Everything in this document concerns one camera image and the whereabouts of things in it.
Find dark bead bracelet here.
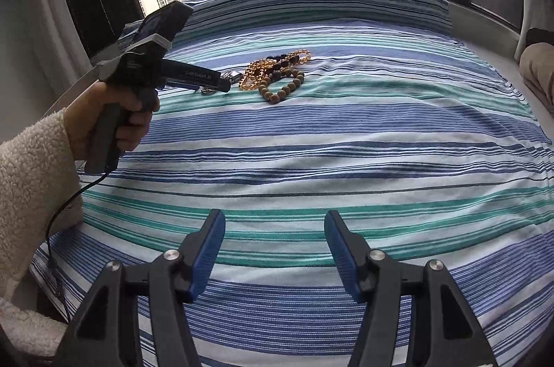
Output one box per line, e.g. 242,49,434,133
266,53,304,82

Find amber bead necklace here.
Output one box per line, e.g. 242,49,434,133
238,50,311,91

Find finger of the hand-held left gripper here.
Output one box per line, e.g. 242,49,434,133
162,61,232,93

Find blue green striped blanket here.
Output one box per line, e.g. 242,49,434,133
28,18,548,367

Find grey wooden drawer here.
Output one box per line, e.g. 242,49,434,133
45,61,105,119

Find person's left forearm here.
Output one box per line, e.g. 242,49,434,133
0,111,85,350

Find person's left hand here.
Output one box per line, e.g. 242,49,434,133
65,83,160,164

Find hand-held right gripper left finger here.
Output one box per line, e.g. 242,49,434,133
56,209,226,367

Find dark cloth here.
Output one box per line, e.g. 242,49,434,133
526,28,554,47

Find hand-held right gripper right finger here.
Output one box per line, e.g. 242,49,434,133
324,209,498,367

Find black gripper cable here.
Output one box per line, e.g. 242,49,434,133
45,170,109,324

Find blue striped pillow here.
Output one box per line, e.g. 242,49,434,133
119,0,451,47

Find beige cloth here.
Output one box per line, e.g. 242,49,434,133
518,42,554,114

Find wooden bead bracelet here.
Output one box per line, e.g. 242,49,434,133
258,69,306,105

